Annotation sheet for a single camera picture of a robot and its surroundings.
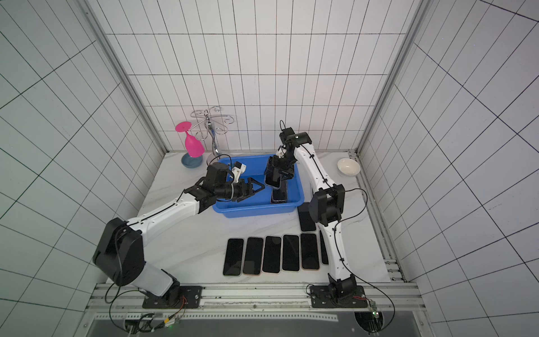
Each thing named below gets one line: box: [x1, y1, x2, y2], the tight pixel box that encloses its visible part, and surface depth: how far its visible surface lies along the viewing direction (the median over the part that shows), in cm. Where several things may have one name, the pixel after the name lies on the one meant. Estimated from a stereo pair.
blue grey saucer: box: [181, 152, 203, 169], surface depth 115 cm
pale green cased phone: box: [222, 238, 245, 276], surface depth 85 cm
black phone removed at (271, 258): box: [262, 235, 282, 274], surface depth 85 cm
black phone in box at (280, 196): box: [270, 179, 288, 204], surface depth 99 cm
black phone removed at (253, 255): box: [242, 237, 264, 275], surface depth 85 cm
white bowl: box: [336, 157, 361, 177], surface depth 109 cm
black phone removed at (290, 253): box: [282, 234, 300, 272], surface depth 86 cm
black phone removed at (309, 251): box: [300, 233, 320, 270], surface depth 85 cm
